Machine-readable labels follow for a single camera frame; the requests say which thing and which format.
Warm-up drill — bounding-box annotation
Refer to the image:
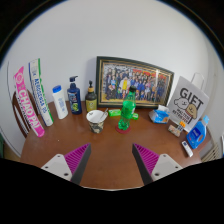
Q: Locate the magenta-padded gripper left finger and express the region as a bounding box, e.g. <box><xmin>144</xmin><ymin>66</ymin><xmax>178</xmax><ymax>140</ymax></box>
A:
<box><xmin>40</xmin><ymin>143</ymin><xmax>92</xmax><ymax>185</ymax></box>

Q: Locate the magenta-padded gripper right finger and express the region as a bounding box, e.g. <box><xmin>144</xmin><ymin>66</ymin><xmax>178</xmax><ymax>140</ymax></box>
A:
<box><xmin>131</xmin><ymin>143</ymin><xmax>184</xmax><ymax>185</ymax></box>

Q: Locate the green plastic drink bottle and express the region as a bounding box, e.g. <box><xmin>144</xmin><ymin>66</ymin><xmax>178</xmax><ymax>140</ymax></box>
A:
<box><xmin>117</xmin><ymin>85</ymin><xmax>138</xmax><ymax>132</ymax></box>

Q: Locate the white remote control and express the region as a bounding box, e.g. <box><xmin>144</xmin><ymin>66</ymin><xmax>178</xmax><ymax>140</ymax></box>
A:
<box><xmin>181</xmin><ymin>140</ymin><xmax>194</xmax><ymax>158</ymax></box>

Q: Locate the small patterned snack pack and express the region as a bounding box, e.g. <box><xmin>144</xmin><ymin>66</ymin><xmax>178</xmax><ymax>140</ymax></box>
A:
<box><xmin>167</xmin><ymin>124</ymin><xmax>183</xmax><ymax>138</ymax></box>

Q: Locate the colourful puzzle cube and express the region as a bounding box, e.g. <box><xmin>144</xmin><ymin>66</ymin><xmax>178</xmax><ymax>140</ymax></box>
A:
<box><xmin>178</xmin><ymin>120</ymin><xmax>187</xmax><ymax>132</ymax></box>

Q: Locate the blue detergent bottle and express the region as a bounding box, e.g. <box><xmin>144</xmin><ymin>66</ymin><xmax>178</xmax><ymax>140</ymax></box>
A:
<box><xmin>186</xmin><ymin>115</ymin><xmax>211</xmax><ymax>150</ymax></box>

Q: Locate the white radiator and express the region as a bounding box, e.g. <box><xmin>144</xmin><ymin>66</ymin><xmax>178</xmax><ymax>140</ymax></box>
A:
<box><xmin>199</xmin><ymin>143</ymin><xmax>223</xmax><ymax>163</ymax></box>

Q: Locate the patterned ceramic mug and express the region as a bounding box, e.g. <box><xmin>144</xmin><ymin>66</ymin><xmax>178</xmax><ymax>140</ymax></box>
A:
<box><xmin>85</xmin><ymin>109</ymin><xmax>109</xmax><ymax>135</ymax></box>

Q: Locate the white bottle with blue cap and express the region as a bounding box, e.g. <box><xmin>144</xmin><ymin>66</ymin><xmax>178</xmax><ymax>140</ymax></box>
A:
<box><xmin>51</xmin><ymin>85</ymin><xmax>69</xmax><ymax>120</ymax></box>

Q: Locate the dark blue pump bottle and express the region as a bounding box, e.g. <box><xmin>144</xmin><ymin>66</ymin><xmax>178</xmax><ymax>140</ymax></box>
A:
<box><xmin>66</xmin><ymin>75</ymin><xmax>83</xmax><ymax>116</ymax></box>

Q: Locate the white paper gift bag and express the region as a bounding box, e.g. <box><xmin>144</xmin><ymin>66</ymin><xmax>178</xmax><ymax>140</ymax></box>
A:
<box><xmin>166</xmin><ymin>72</ymin><xmax>210</xmax><ymax>133</ymax></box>

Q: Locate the metal spoon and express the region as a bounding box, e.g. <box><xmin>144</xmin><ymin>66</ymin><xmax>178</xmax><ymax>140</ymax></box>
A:
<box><xmin>99</xmin><ymin>107</ymin><xmax>110</xmax><ymax>123</ymax></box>

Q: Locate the long pink box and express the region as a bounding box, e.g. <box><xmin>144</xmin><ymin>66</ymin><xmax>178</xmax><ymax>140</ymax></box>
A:
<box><xmin>13</xmin><ymin>65</ymin><xmax>46</xmax><ymax>138</ymax></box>

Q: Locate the brown pump bottle yellow label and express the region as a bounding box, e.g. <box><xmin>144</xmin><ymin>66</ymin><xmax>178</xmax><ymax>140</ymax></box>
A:
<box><xmin>84</xmin><ymin>80</ymin><xmax>98</xmax><ymax>113</ymax></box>

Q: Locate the long white green box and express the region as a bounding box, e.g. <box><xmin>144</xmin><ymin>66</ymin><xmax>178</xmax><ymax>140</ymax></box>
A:
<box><xmin>28</xmin><ymin>58</ymin><xmax>54</xmax><ymax>128</ymax></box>

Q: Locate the framed group photo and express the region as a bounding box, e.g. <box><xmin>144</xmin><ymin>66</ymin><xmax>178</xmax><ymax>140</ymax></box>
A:
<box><xmin>95</xmin><ymin>55</ymin><xmax>175</xmax><ymax>109</ymax></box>

